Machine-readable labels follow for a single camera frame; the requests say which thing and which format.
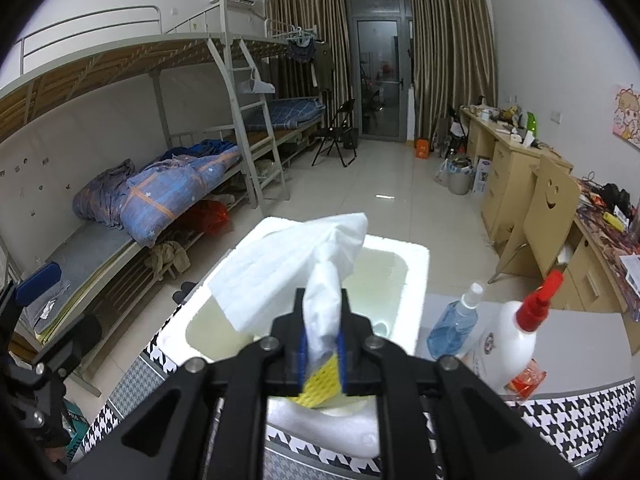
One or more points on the dark hanging clothes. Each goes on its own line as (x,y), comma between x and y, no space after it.
(301,52)

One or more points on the dark grey slipper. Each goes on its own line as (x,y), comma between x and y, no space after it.
(181,296)
(191,286)

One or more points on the grey bucket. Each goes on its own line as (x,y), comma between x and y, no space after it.
(460,180)

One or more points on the white wall switch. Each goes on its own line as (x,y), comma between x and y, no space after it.
(556,117)

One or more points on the red plastic bag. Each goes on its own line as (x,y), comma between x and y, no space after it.
(210,216)

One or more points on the white foam box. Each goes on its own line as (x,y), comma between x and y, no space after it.
(400,270)

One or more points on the white and blue carton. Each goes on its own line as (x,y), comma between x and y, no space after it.
(482,175)

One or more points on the green bottle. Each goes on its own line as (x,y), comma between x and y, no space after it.
(530,125)

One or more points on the wooden smiley face chair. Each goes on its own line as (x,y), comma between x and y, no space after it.
(545,210)

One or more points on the yellow foam net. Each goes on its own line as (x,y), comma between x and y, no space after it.
(320,385)

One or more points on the grey mattress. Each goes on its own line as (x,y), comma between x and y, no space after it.
(85,270)

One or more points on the white papers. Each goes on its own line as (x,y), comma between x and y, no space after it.
(631,272)

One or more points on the glass balcony door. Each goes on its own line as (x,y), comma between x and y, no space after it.
(380,60)

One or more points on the orange box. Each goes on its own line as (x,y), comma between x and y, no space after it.
(423,148)

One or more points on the light wooden desk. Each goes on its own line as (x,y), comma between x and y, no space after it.
(505,175)

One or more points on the brown curtain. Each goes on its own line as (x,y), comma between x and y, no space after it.
(305,50)
(455,50)

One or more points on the white pump bottle red cap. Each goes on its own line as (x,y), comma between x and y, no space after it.
(505,340)

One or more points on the white metal bunk bed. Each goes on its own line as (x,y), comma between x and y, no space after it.
(100,70)
(300,125)

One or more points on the white hanging cloth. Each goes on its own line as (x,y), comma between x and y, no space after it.
(257,87)

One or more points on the white metal ladder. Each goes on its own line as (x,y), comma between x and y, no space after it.
(260,160)

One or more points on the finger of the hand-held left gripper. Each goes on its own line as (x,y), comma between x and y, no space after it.
(75,342)
(39,280)

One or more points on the blue spray bottle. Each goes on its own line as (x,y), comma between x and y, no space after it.
(450,331)

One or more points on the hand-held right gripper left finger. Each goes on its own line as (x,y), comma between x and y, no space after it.
(302,360)

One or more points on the blue plaid quilt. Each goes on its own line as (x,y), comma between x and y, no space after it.
(165,190)

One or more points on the white tissue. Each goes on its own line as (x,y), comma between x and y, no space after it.
(280,270)

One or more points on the red snack packet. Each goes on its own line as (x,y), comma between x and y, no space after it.
(527,382)

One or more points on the blue checked mattress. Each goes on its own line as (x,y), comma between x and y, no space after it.
(285,112)

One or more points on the pink cartoon wall poster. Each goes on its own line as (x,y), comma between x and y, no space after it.
(627,117)

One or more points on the olive cloth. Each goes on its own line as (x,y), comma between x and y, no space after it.
(167,257)

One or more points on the houndstooth tablecloth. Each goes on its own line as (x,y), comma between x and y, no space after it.
(565,420)

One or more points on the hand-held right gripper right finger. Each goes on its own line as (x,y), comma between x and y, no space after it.
(343,360)

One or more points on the wooden desk with printed cover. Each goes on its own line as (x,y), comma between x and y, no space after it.
(595,265)

